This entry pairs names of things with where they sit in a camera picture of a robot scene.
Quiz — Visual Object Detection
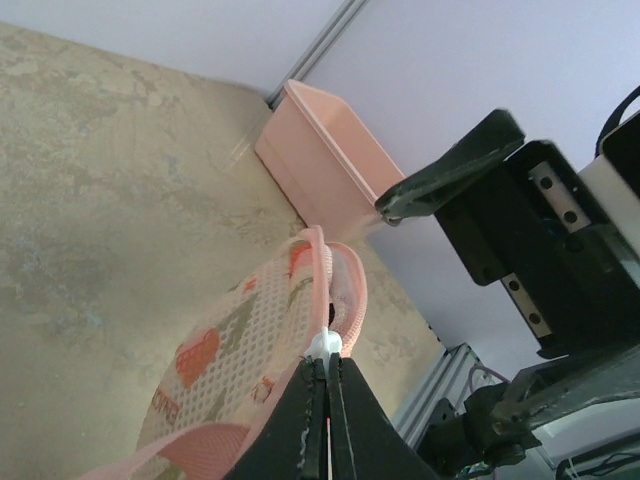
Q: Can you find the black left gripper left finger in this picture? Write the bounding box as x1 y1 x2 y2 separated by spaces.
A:
226 357 328 480

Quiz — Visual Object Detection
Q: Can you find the aluminium front rail base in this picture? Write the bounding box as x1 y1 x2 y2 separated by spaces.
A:
391 344 498 447

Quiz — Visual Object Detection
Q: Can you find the floral mesh laundry bag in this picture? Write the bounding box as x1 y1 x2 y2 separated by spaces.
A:
90 226 367 479

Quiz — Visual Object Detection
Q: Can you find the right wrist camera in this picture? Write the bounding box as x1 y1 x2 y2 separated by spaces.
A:
579 113 639 252

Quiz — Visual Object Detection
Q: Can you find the right rear aluminium frame post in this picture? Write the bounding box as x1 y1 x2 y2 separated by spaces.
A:
266 0 369 110

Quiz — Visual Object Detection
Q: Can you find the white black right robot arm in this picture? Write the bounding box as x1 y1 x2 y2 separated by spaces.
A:
375 106 639 479

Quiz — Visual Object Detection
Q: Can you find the pink plastic bin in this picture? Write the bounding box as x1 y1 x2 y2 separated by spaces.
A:
255 80 404 241

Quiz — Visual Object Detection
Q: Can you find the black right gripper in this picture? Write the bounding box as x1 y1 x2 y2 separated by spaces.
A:
374 109 639 358

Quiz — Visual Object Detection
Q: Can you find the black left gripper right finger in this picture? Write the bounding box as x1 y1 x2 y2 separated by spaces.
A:
327 354 438 480

